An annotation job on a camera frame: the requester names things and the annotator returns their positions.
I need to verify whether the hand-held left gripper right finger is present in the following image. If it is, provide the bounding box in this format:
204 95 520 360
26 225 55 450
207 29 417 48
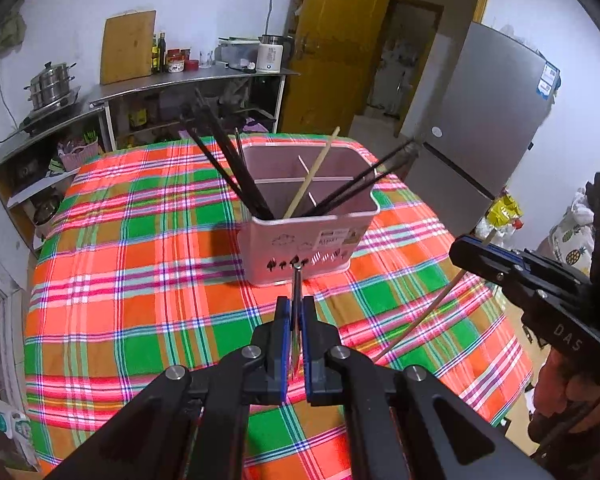
300 296 556 480

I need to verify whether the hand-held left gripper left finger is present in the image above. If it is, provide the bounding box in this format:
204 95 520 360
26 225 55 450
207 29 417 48
45 296 293 480

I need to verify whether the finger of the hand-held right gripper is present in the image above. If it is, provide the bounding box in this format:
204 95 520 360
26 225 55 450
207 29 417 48
449 240 523 288
459 233 528 267

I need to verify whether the wooden chopstick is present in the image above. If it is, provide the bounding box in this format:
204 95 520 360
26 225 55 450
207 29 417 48
282 126 341 219
374 231 497 365

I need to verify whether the pink plastic utensil basket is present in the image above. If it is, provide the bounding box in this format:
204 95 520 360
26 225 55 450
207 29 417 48
236 142 380 287

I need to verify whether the person's right hand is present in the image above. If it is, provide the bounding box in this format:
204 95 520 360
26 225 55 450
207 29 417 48
527 349 600 442

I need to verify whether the yellow plastic bag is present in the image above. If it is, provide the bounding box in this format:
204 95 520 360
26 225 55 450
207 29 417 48
485 192 524 233

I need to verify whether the pineapple printed bag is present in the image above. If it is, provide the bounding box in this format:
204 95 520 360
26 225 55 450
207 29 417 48
550 190 597 276

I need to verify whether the silver refrigerator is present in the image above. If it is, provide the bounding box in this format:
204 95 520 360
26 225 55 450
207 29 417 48
402 21 563 238

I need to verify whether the plaid tablecloth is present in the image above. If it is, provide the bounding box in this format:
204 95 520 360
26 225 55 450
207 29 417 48
24 132 533 480

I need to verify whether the yellow wooden door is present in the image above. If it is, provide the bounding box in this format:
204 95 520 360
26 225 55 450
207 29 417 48
280 0 396 136

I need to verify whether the small pink woven basket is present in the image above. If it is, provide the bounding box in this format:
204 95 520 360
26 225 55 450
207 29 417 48
59 141 103 171

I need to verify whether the steel counter table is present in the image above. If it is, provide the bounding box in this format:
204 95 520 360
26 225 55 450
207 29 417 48
90 62 301 151

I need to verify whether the white electric kettle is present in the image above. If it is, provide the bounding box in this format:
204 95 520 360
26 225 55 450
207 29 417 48
256 35 293 73

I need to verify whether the low steel shelf unit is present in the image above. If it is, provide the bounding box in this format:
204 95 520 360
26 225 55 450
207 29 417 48
0 105 108 256

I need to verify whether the black induction cooker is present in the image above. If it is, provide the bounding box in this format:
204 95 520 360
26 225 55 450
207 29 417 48
20 87 83 133

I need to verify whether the wooden cutting board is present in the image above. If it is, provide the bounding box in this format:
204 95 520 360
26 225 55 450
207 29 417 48
100 10 157 86

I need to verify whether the steel steamer pot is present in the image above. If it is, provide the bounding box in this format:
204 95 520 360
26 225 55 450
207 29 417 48
24 61 77 111

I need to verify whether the green hanging cloth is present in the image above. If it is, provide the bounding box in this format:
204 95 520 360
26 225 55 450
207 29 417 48
0 10 26 56

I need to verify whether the white door frame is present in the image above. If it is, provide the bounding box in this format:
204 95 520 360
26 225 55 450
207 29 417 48
0 250 31 411

